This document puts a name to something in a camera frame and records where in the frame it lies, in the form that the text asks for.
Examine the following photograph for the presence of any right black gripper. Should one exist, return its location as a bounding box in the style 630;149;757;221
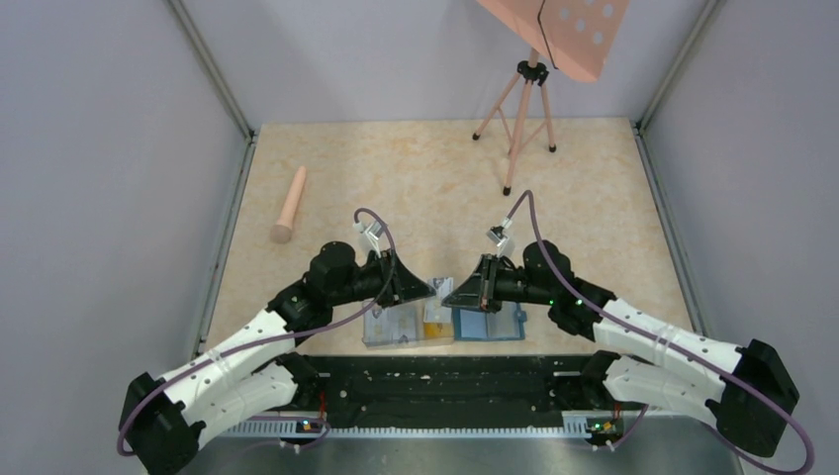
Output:
443;252;555;312

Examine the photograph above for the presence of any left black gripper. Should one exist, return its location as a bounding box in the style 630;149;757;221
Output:
329;247;436;308

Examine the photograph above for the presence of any clear acrylic card stand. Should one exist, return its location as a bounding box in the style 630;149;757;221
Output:
362;298;454;349

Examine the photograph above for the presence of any blue card holder wallet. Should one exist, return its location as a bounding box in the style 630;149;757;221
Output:
452;302;527;341

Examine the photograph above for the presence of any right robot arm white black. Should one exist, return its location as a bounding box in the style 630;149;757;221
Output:
443;241;799;458

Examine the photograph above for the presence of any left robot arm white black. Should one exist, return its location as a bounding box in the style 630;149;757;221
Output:
117;241;436;474

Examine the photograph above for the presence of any pink tripod stand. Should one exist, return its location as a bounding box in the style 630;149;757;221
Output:
472;47;558;196

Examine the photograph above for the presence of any pink perforated board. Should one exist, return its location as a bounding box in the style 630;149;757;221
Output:
478;0;629;83

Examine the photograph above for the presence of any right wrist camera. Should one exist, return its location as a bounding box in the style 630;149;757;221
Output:
486;218;514;257

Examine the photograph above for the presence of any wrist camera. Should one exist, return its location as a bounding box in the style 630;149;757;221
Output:
353;221;385;255
486;218;514;257

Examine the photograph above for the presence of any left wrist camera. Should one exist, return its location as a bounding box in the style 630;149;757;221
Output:
353;221;385;255

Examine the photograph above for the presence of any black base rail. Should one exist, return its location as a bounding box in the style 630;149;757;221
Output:
261;353;712;430

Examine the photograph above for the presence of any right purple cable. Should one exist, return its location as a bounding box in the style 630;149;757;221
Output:
505;190;816;475

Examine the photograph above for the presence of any purple cable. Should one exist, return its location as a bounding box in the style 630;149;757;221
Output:
505;190;816;475
116;207;399;457

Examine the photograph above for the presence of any pink cylindrical handle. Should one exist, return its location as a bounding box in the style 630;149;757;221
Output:
269;166;307;244

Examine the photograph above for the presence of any aluminium slotted rail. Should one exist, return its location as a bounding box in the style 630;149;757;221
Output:
222;415;623;441

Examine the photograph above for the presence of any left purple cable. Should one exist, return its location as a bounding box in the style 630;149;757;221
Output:
116;207;399;457

